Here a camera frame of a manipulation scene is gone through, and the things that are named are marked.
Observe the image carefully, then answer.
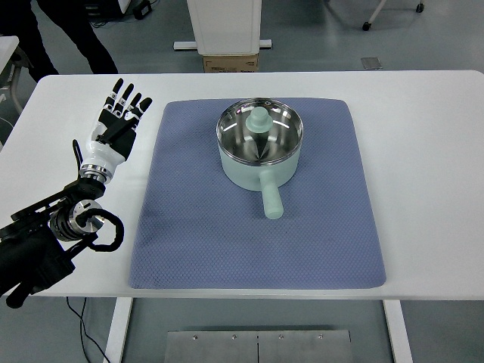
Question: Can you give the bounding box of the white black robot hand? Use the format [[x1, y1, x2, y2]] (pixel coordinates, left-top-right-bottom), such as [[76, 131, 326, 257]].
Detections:
[[82, 79, 152, 173]]

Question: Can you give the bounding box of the mint green pot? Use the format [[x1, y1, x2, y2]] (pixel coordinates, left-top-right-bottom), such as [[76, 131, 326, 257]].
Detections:
[[218, 144, 302, 219]]

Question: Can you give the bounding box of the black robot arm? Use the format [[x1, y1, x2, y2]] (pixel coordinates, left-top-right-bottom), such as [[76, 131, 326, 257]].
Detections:
[[1, 176, 125, 309]]

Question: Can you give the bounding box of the blue textured mat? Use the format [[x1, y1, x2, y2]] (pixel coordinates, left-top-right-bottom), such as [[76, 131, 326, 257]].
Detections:
[[129, 98, 386, 290]]

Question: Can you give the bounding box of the black device on floor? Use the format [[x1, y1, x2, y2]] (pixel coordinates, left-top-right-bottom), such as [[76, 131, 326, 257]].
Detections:
[[132, 0, 152, 20]]

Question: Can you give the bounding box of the cardboard box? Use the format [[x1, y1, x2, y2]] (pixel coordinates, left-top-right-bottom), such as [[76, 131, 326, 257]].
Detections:
[[203, 54, 259, 73]]

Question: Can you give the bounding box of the glass lid green knob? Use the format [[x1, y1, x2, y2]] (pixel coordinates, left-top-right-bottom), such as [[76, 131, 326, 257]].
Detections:
[[216, 98, 303, 166]]

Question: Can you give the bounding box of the person in black trousers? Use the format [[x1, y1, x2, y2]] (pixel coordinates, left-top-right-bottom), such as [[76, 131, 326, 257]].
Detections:
[[1, 1, 118, 82]]

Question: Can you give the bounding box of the grey floor plate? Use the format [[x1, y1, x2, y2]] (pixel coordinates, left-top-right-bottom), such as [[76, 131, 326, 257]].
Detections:
[[361, 57, 383, 70]]

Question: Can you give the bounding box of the white cart with casters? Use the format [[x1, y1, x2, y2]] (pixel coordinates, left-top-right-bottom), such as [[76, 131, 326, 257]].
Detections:
[[361, 0, 425, 32]]

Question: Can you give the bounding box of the white pedestal stand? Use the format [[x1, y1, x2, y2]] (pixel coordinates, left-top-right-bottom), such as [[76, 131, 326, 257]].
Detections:
[[173, 0, 272, 56]]

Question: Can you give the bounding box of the black floor cable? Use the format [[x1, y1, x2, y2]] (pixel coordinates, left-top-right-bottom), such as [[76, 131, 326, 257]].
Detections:
[[66, 296, 111, 363]]

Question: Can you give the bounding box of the metal base plate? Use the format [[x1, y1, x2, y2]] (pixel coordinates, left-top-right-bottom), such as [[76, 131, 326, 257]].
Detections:
[[164, 330, 353, 362]]

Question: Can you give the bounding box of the white table frame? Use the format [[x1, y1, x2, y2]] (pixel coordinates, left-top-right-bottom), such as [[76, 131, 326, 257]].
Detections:
[[103, 297, 414, 362]]

